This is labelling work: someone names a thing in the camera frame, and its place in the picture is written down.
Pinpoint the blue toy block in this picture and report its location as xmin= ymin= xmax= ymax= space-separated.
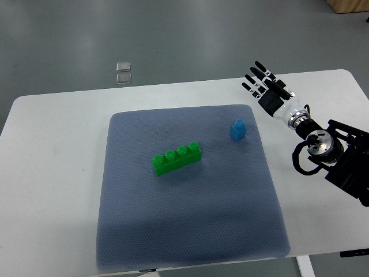
xmin=230 ymin=119 xmax=247 ymax=141

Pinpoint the blue-grey fabric mat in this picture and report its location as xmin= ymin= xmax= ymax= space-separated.
xmin=96 ymin=104 xmax=290 ymax=271

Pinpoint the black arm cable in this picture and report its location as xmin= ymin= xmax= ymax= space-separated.
xmin=292 ymin=140 xmax=323 ymax=175

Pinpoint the white table leg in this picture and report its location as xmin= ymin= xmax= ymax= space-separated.
xmin=296 ymin=255 xmax=315 ymax=277

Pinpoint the black desk control panel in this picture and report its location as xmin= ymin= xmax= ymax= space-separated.
xmin=340 ymin=249 xmax=369 ymax=258

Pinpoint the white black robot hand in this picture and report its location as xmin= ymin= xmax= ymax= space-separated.
xmin=242 ymin=61 xmax=310 ymax=129

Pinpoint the green four-stud toy block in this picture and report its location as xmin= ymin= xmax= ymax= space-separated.
xmin=152 ymin=141 xmax=202 ymax=177

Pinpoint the upper metal floor plate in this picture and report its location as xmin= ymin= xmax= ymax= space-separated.
xmin=116 ymin=62 xmax=131 ymax=72

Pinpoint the wooden box corner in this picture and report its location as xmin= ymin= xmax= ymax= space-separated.
xmin=326 ymin=0 xmax=368 ymax=14

